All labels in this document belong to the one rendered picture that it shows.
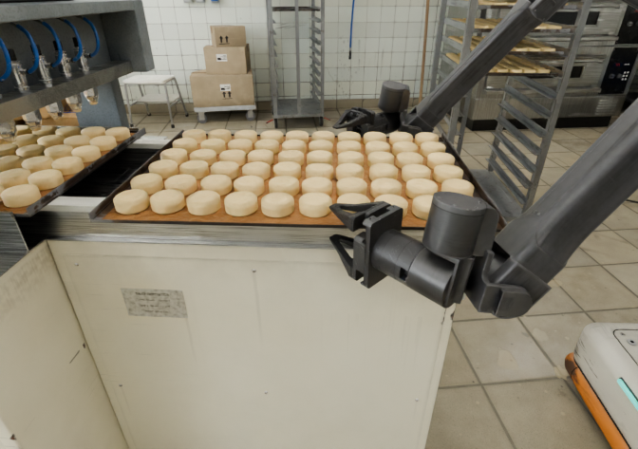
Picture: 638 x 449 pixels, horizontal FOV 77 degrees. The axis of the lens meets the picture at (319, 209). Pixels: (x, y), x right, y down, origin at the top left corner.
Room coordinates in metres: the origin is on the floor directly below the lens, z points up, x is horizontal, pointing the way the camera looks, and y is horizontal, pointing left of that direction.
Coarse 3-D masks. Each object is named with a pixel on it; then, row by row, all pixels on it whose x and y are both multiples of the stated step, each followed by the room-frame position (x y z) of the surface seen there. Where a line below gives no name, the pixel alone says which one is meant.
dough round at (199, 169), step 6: (186, 162) 0.68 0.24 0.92; (192, 162) 0.68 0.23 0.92; (198, 162) 0.68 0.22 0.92; (204, 162) 0.68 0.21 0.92; (180, 168) 0.66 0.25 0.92; (186, 168) 0.65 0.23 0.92; (192, 168) 0.65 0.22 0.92; (198, 168) 0.65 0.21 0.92; (204, 168) 0.66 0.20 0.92; (180, 174) 0.66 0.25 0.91; (186, 174) 0.64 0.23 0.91; (192, 174) 0.64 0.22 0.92; (198, 174) 0.65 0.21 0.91; (204, 174) 0.66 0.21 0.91
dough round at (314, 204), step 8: (312, 192) 0.56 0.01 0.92; (304, 200) 0.53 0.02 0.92; (312, 200) 0.53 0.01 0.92; (320, 200) 0.53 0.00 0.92; (328, 200) 0.53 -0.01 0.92; (304, 208) 0.52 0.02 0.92; (312, 208) 0.51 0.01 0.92; (320, 208) 0.51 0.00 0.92; (328, 208) 0.52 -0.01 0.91; (312, 216) 0.51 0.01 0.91; (320, 216) 0.51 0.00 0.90
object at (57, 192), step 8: (144, 128) 0.92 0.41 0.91; (136, 136) 0.87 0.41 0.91; (120, 144) 0.80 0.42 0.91; (128, 144) 0.83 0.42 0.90; (112, 152) 0.77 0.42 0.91; (96, 160) 0.71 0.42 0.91; (104, 160) 0.73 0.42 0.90; (88, 168) 0.68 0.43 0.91; (96, 168) 0.70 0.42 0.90; (80, 176) 0.65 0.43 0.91; (64, 184) 0.61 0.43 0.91; (72, 184) 0.63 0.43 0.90; (56, 192) 0.58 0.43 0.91; (64, 192) 0.60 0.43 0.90; (40, 200) 0.55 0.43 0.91; (48, 200) 0.56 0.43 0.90; (32, 208) 0.53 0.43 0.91; (40, 208) 0.54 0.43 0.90
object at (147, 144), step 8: (136, 144) 0.85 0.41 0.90; (144, 144) 0.85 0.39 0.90; (152, 144) 0.85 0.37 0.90; (160, 144) 0.84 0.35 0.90; (120, 152) 0.85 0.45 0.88; (128, 152) 0.85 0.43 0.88; (136, 152) 0.85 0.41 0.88; (144, 152) 0.85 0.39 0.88; (152, 152) 0.85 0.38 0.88; (112, 160) 0.85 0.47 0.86; (120, 160) 0.85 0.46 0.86; (128, 160) 0.85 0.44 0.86; (136, 160) 0.85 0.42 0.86; (144, 160) 0.85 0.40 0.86
